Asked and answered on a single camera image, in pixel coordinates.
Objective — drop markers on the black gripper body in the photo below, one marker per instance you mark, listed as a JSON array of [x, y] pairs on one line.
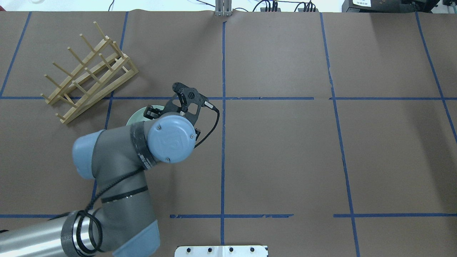
[[151, 112]]

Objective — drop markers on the pale green plate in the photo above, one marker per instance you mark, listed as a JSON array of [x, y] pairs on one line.
[[138, 116]]

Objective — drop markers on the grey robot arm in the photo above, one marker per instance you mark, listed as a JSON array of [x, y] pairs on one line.
[[120, 219]]

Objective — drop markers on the white metal mounting plate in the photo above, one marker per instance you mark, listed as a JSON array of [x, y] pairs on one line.
[[222, 251]]

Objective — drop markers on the wooden dish rack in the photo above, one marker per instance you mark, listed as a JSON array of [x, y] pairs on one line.
[[104, 69]]

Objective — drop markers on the black device with label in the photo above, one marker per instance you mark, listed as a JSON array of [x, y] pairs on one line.
[[388, 6]]

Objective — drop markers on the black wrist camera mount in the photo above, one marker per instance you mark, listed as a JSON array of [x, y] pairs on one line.
[[181, 101]]

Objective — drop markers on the aluminium profile post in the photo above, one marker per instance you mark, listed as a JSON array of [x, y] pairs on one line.
[[223, 8]]

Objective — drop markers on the black cable plugs left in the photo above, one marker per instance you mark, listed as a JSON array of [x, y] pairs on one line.
[[266, 6]]

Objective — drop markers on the black cable plugs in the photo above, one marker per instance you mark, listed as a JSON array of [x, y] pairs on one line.
[[266, 6], [306, 7]]

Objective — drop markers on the black cable plugs right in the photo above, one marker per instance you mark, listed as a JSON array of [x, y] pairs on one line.
[[306, 7]]

